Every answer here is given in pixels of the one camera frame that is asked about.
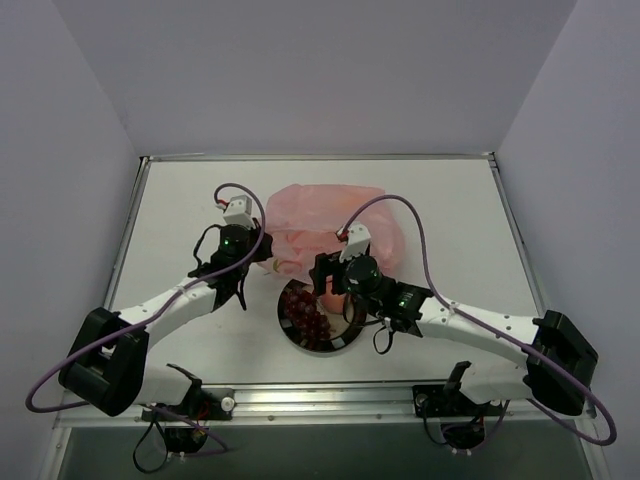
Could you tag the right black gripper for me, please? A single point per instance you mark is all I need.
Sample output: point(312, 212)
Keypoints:
point(325, 273)

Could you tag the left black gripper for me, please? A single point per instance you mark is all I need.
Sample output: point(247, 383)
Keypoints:
point(232, 282)

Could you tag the fake peach pink yellow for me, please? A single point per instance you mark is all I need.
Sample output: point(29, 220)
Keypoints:
point(333, 303)

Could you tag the pink plastic bag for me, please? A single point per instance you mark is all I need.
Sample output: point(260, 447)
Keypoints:
point(303, 221)

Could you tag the red fake grape bunch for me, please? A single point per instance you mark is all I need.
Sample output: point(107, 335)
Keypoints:
point(301, 318)

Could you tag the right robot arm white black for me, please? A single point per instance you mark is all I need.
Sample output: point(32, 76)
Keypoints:
point(552, 362)

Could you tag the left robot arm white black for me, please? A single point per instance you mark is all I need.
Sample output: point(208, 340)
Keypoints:
point(107, 364)

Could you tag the round plate dark rim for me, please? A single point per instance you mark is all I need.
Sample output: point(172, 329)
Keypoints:
point(345, 327)

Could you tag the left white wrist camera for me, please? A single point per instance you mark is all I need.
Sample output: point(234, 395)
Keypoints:
point(237, 211)

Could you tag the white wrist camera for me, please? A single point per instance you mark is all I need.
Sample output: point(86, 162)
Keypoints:
point(356, 239)
point(237, 211)

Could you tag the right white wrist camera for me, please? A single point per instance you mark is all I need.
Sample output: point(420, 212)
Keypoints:
point(356, 239)

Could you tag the aluminium front rail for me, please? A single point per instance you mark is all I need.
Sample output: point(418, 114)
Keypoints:
point(300, 404)

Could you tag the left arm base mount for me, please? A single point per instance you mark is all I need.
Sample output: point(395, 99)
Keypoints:
point(200, 400)

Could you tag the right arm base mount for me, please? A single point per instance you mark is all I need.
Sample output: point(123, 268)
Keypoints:
point(445, 399)

